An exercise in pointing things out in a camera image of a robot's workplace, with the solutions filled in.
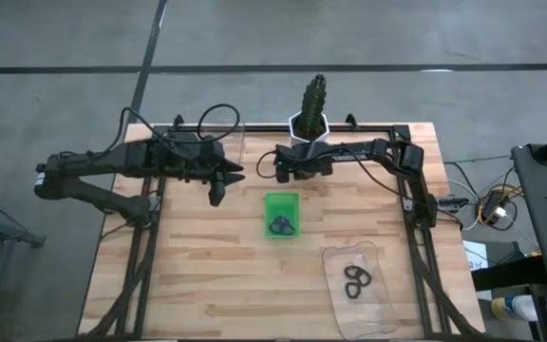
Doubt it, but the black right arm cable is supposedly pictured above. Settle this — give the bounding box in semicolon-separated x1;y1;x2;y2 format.
255;149;280;181

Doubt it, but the white hexagonal plant pot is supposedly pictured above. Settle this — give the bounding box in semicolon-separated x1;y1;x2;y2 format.
288;110;330;143

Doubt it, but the yellow cable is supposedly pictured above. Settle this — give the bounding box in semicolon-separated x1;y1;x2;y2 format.
478;186;525;225

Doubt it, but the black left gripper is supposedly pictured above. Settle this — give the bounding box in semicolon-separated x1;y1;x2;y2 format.
196;138;247;187

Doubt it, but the clear plastic bin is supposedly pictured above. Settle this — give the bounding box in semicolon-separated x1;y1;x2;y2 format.
321;240;402;340
196;120;247;168

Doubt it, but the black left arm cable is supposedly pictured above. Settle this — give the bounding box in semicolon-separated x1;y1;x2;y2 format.
109;103;242;158

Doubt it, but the green cactus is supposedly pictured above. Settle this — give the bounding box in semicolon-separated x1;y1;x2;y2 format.
300;73;329;137

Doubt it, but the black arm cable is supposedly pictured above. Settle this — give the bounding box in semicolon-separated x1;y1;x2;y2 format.
255;149;280;181
109;103;242;158

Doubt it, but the black aluminium table frame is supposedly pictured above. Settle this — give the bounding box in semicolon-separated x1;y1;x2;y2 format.
77;123;484;342

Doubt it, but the white paper sheet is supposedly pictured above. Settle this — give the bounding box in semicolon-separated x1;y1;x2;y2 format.
462;238;490;273

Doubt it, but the white plastic bottle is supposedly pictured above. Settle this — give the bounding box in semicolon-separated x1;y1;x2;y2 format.
490;294;539;323

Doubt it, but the green plastic basket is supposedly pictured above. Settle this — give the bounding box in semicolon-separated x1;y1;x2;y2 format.
263;191;301;239

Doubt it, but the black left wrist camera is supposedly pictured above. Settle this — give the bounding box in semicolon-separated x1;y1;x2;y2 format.
208;179;228;208

